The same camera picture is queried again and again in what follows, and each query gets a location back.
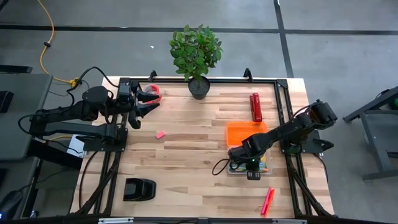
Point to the silver metal bracket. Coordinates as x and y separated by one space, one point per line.
289 221
115 220

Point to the black frame bracket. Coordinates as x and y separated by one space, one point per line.
247 74
152 75

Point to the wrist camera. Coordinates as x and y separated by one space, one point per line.
124 91
253 175

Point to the pink eraser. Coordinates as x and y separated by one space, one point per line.
160 134

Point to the grey metal stand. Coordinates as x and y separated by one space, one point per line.
373 133

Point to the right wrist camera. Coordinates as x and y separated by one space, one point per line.
253 175

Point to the white box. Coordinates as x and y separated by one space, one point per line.
76 146

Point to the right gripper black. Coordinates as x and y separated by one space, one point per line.
248 165

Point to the orange marker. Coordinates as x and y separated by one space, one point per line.
270 203

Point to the black box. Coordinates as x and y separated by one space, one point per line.
4 101

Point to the black aluminium table frame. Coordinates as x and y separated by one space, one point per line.
168 80

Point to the black computer mouse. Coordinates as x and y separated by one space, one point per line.
11 203

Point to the red tape dispenser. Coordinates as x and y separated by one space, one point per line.
154 88

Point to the orange lid clear pencil case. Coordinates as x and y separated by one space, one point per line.
242 132

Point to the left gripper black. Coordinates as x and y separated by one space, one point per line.
134 107

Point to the black plastic holder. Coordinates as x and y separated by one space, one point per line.
138 189

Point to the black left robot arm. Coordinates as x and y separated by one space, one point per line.
94 95

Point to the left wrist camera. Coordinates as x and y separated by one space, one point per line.
124 91

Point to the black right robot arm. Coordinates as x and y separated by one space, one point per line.
280 135

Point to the flat black bar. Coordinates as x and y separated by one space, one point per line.
15 69

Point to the green potted plant black pot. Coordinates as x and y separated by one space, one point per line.
196 53

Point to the grey side table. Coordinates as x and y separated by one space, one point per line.
21 118

